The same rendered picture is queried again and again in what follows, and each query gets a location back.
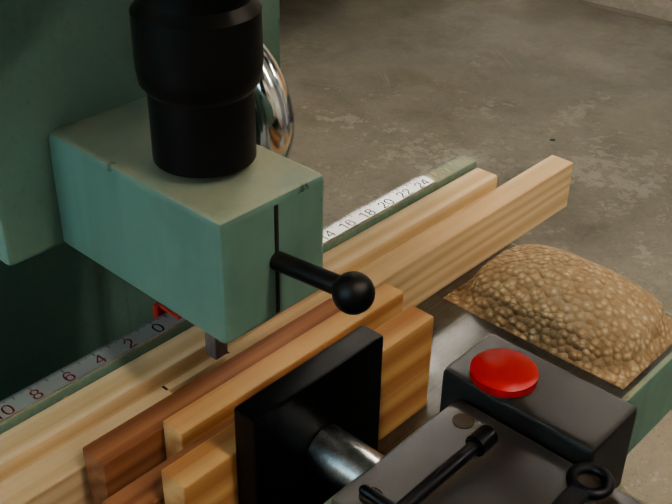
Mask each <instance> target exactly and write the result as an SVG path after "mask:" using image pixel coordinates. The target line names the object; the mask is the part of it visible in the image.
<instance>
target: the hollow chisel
mask: <svg viewBox="0 0 672 504"><path fill-rule="evenodd" d="M204 332H205V331H204ZM205 347H206V354H208V355H209V356H211V357H212V358H214V359H215V360H217V359H219V358H221V357H222V356H224V355H226V354H227V353H228V347H227V343H222V342H221V341H219V340H217V339H216V338H214V337H213V336H211V335H210V334H208V333H206V332H205Z"/></svg>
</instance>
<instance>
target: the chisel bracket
mask: <svg viewBox="0 0 672 504"><path fill-rule="evenodd" d="M48 140H49V146H50V153H51V159H52V166H53V172H54V179H55V186H56V192H57V199H58V205H59V212H60V218H61V225H62V232H63V238H64V241H65V242H66V243H67V244H69V245H70V246H72V247H73V248H75V249H77V250H78V251H80V252H81V253H83V254H84V255H86V256H87V257H89V258H91V259H92V260H94V261H95V262H97V263H98V264H100V265H102V266H103V267H105V268H106V269H108V270H109V271H111V272H113V273H114V274H116V275H117V276H119V277H120V278H122V279H123V280H125V281H127V282H128V283H130V284H131V285H133V286H134V287H136V288H138V289H139V290H141V291H142V292H144V293H145V294H147V295H149V296H150V297H152V298H153V299H155V300H156V301H158V302H159V303H161V304H163V305H164V306H166V307H167V308H169V309H170V310H172V311H174V312H175V313H177V314H178V315H180V316H181V317H183V318H185V319H186V320H188V321H189V322H191V323H192V324H194V325H195V326H197V327H199V328H200V329H202V330H203V331H205V332H206V333H208V334H210V335H211V336H213V337H214V338H216V339H217V340H219V341H221V342H222V343H231V342H233V341H234V340H236V339H238V338H239V337H241V336H243V335H244V334H246V333H248V332H249V331H251V330H253V329H255V328H256V327H258V326H260V325H261V324H263V323H265V322H266V321H268V320H270V319H271V318H273V317H275V316H276V315H278V314H280V313H282V312H283V311H285V310H287V309H288V308H290V307H292V306H293V305H295V304H297V303H298V302H300V301H302V300H304V299H305V298H307V297H309V296H310V295H312V294H314V293H315V292H317V291H319V290H320V289H317V288H315V287H312V286H310V285H308V284H305V283H303V282H301V281H298V280H296V279H294V278H291V277H289V276H286V275H284V274H282V273H279V272H277V271H275V270H273V269H271V268H270V260H271V257H272V256H273V254H274V253H276V252H278V251H282V252H285V253H287V254H290V255H292V256H295V257H297V258H300V259H302V260H305V261H307V262H310V263H312V264H315V265H317V266H320V267H322V268H323V188H324V180H323V177H322V175H321V174H320V173H319V172H316V171H314V170H312V169H310V168H308V167H306V166H303V165H301V164H299V163H297V162H295V161H292V160H290V159H288V158H286V157H284V156H282V155H279V154H277V153H275V152H273V151H271V150H268V149H266V148H264V147H262V146H260V145H257V144H256V149H257V154H256V158H255V160H254V161H253V162H252V163H251V164H250V165H249V166H248V167H246V168H245V169H243V170H241V171H239V172H236V173H233V174H230V175H226V176H222V177H215V178H202V179H200V178H186V177H180V176H176V175H173V174H170V173H167V172H165V171H163V170H162V169H160V168H159V167H158V166H157V165H156V164H155V163H154V161H153V156H152V146H151V135H150V124H149V113H148V102H147V96H146V97H143V98H140V99H138V100H135V101H132V102H129V103H127V104H124V105H121V106H118V107H116V108H113V109H110V110H107V111H104V112H102V113H99V114H96V115H93V116H91V117H88V118H85V119H82V120H79V121H77V122H74V123H71V124H68V125H66V126H63V127H60V128H57V129H55V130H53V131H52V132H51V133H50V134H49V139H48Z"/></svg>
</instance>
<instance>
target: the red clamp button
mask: <svg viewBox="0 0 672 504"><path fill-rule="evenodd" d="M469 373H470V378H471V380H472V382H473V384H474V385H475V386H476V387H477V388H479V389H480V390H481V391H483V392H485V393H487V394H489V395H492V396H496V397H500V398H517V397H522V396H525V395H527V394H529V393H530V392H532V391H533V390H534V389H535V387H536V386H537V383H538V377H539V371H538V368H537V366H536V364H535V363H534V362H533V361H532V360H531V359H530V358H529V357H527V356H526V355H524V354H522V353H520V352H517V351H514V350H511V349H504V348H497V349H489V350H485V351H483V352H480V353H479V354H477V355H476V356H475V357H474V358H473V359H472V361H471V364H470V372H469Z"/></svg>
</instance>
